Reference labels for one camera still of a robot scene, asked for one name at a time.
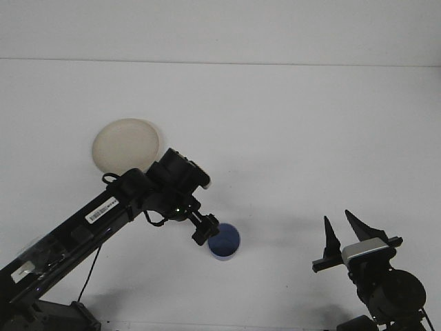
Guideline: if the pale blue cup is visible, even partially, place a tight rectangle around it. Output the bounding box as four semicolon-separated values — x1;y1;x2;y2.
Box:
207;223;241;262

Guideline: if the pale round plate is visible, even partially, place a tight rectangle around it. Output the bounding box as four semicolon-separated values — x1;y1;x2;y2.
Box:
92;118;162;175

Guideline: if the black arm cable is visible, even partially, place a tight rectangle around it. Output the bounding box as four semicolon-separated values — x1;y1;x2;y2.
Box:
77;172;168;304

